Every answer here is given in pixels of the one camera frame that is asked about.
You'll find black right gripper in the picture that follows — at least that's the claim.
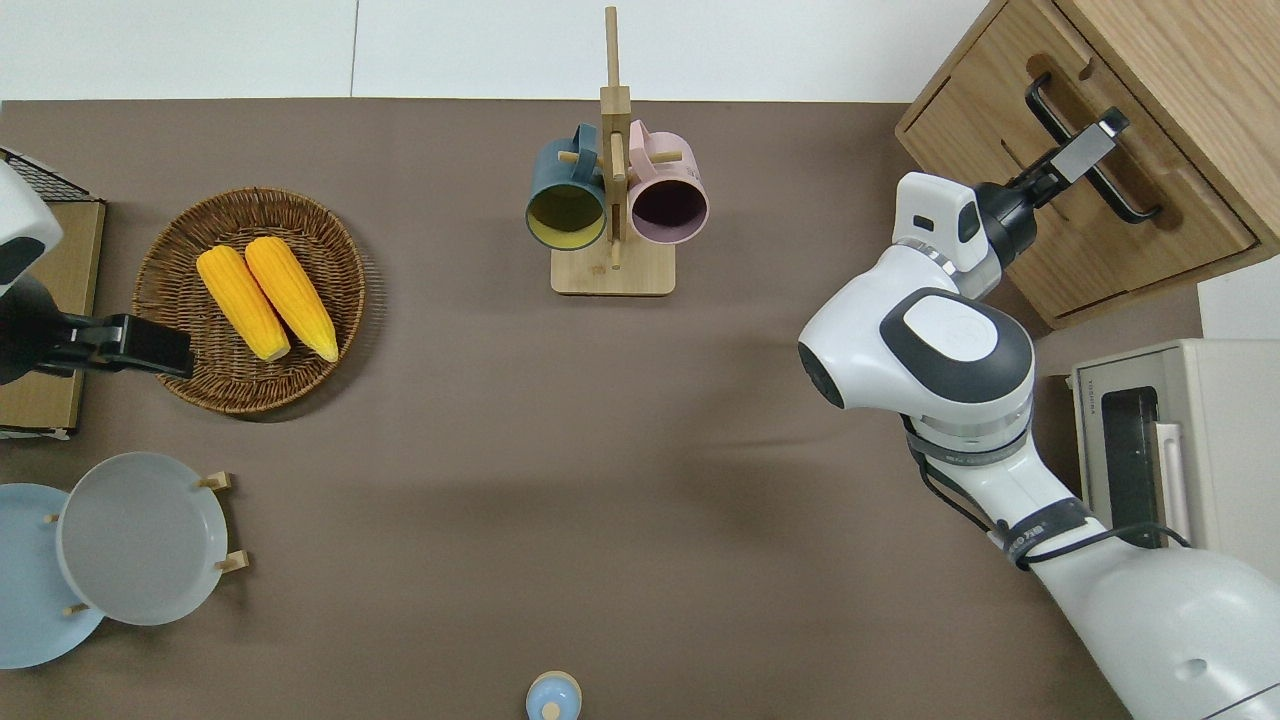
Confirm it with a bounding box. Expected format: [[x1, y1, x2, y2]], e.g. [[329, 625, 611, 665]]
[[975, 106, 1132, 271]]

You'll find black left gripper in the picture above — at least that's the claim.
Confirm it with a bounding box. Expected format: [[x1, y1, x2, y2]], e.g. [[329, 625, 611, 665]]
[[0, 275, 196, 387]]

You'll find wooden drawer cabinet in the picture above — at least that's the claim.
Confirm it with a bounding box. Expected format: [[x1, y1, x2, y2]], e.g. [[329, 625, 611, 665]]
[[895, 0, 1280, 331]]

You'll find brown wicker basket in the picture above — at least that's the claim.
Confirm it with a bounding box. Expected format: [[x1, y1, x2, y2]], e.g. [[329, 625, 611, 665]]
[[132, 187, 367, 416]]

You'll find yellow corn cob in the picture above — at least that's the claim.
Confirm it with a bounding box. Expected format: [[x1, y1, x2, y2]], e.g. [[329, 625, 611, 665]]
[[196, 245, 292, 363], [245, 236, 340, 363]]

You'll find wooden box with mesh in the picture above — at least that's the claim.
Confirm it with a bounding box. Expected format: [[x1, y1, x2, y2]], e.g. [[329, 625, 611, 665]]
[[0, 148, 107, 441]]

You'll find grey plate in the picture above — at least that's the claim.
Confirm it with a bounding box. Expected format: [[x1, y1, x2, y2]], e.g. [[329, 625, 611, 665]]
[[56, 452, 229, 627]]

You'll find wooden plate rack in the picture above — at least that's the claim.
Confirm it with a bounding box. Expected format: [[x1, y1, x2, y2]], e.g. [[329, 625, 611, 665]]
[[42, 470, 250, 617]]

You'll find light blue plate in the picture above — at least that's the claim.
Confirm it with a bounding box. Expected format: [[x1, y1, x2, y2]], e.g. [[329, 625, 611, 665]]
[[0, 483, 106, 671]]

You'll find white toaster oven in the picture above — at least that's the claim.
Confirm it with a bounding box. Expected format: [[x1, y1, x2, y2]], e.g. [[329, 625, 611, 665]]
[[1070, 338, 1280, 583]]

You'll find brown table mat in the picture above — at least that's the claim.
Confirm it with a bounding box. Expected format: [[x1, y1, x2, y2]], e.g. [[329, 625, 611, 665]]
[[0, 98, 1206, 720]]

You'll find pink mug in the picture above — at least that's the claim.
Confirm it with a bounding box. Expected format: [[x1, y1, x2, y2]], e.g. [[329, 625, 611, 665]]
[[627, 120, 709, 246]]

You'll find wooden mug rack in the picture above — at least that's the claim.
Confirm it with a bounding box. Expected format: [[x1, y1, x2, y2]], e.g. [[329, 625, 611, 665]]
[[551, 5, 678, 297]]

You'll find dark blue mug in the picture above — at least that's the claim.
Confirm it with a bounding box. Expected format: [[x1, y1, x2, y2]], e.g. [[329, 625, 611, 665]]
[[526, 123, 609, 251]]

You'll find round blue button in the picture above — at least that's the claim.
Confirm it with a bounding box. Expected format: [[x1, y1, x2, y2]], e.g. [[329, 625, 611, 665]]
[[526, 671, 583, 720]]

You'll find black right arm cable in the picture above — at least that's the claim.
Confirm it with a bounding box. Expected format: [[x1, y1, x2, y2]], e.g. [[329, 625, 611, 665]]
[[905, 415, 1193, 573]]

